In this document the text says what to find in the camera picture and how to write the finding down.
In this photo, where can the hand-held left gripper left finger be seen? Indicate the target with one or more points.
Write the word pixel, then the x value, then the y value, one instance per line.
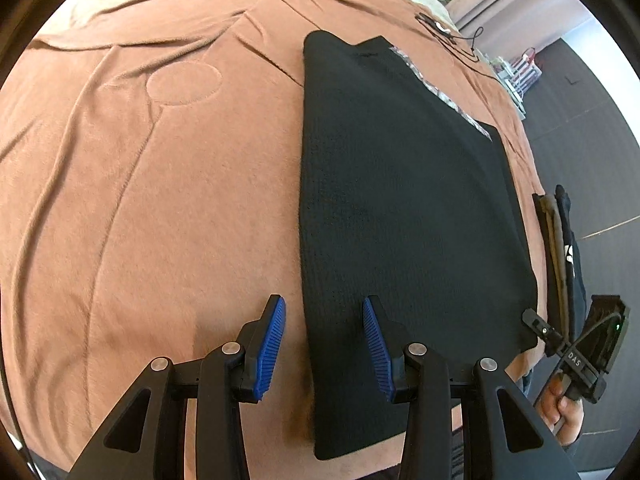
pixel 267 350

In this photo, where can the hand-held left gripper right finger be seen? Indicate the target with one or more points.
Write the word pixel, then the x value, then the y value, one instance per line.
pixel 377 355

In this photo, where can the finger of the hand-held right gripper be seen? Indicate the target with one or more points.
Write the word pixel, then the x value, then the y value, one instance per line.
pixel 542 331

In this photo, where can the black garment with patterned trim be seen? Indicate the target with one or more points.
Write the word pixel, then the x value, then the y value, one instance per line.
pixel 400 210

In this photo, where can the person's right hand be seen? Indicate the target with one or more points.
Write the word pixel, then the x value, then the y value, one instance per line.
pixel 567 415

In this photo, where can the dark folded garment white print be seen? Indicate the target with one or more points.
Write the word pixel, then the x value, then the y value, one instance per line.
pixel 572 255

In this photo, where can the brown fleece blanket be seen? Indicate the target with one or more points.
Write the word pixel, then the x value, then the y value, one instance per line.
pixel 150 185

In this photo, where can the white bedside cabinet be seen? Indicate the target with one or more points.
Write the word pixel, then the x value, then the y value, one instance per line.
pixel 515 105

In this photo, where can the small black and white device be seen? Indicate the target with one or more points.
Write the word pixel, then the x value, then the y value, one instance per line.
pixel 440 25

